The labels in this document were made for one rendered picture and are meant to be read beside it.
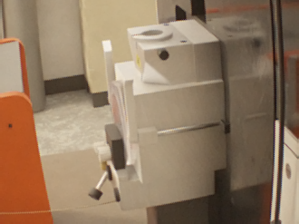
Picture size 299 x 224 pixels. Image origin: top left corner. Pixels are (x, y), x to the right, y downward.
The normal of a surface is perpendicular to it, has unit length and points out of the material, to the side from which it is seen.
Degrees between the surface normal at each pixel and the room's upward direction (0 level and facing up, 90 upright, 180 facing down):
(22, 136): 90
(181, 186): 90
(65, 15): 90
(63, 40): 90
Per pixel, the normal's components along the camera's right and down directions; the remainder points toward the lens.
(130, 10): 0.22, 0.35
